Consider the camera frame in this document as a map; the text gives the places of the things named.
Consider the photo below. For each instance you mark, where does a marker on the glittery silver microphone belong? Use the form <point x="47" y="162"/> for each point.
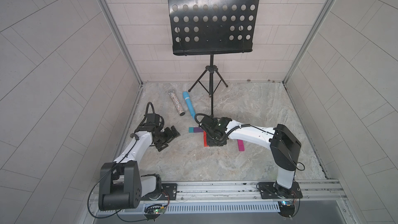
<point x="176" y="102"/>

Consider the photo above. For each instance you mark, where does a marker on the circuit board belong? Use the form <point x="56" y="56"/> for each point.
<point x="286" y="209"/>
<point x="154" y="211"/>

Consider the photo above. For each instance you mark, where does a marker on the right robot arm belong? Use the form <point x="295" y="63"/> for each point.
<point x="283" y="144"/>

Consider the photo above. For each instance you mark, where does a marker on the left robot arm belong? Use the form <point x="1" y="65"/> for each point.
<point x="120" y="184"/>

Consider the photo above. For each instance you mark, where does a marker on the right circuit board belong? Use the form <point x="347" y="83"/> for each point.
<point x="286" y="209"/>

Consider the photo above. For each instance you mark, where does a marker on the left circuit board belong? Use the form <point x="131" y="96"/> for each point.
<point x="154" y="211"/>

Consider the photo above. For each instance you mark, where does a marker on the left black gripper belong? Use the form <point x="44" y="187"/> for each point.
<point x="168" y="135"/>

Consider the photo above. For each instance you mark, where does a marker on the blue microphone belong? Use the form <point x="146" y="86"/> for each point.
<point x="187" y="99"/>

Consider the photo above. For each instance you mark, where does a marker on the black perforated music stand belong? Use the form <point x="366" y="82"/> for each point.
<point x="212" y="27"/>

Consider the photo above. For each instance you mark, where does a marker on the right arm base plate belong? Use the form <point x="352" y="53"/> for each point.
<point x="267" y="190"/>

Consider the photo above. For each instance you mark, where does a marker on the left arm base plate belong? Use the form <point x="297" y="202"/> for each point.
<point x="168" y="191"/>

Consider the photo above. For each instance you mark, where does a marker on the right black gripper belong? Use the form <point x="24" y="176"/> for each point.
<point x="210" y="137"/>

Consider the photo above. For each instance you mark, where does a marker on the dark purple block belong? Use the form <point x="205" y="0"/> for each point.
<point x="197" y="130"/>

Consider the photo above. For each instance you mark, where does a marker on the magenta rectangular block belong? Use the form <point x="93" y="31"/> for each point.
<point x="241" y="146"/>

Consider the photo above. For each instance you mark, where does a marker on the aluminium front rail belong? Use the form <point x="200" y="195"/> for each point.
<point x="235" y="195"/>

